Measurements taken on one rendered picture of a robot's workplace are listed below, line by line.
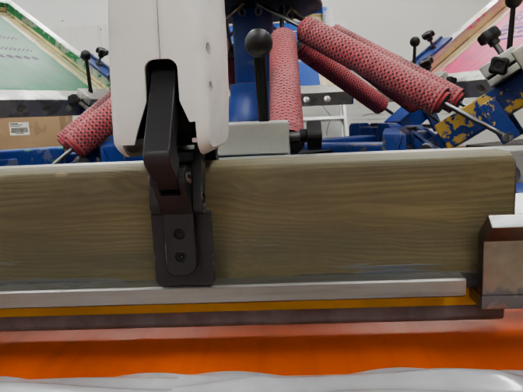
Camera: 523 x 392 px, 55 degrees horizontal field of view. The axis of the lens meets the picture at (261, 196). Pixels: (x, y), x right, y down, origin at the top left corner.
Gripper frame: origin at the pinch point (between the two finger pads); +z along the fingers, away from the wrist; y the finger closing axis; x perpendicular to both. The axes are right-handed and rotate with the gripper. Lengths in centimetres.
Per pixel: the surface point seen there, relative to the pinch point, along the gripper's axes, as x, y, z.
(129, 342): -4.0, 0.9, 6.0
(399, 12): 106, -412, -84
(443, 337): 14.3, 1.2, 6.0
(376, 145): 23, -67, 0
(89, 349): -6.1, 1.7, 6.0
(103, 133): -26, -59, -5
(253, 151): 2.3, -25.8, -3.1
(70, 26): -171, -412, -86
